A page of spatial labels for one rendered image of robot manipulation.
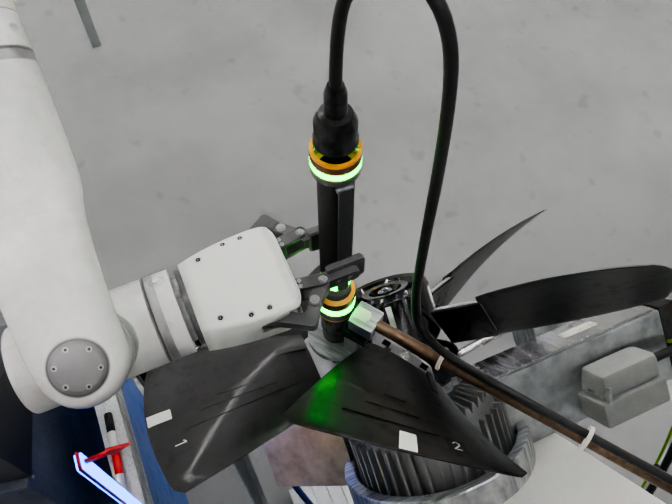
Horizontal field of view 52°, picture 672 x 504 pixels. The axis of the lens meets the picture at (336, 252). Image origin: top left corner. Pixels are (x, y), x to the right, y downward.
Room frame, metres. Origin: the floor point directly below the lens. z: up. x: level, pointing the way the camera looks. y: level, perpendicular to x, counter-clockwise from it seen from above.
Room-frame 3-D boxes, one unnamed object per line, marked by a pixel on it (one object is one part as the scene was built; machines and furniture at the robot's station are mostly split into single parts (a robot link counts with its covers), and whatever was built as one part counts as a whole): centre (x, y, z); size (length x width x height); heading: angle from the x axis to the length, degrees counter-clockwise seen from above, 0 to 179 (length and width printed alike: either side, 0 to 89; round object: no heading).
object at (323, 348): (0.35, -0.01, 1.31); 0.09 x 0.07 x 0.10; 58
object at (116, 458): (0.32, 0.38, 0.87); 0.14 x 0.01 x 0.01; 20
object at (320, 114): (0.36, 0.00, 1.46); 0.04 x 0.04 x 0.46
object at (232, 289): (0.31, 0.10, 1.46); 0.11 x 0.10 x 0.07; 114
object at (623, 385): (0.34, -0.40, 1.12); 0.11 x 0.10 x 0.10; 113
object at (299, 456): (0.31, 0.03, 0.98); 0.20 x 0.16 x 0.20; 23
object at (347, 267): (0.32, 0.00, 1.46); 0.07 x 0.03 x 0.03; 114
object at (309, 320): (0.29, 0.05, 1.46); 0.08 x 0.06 x 0.01; 54
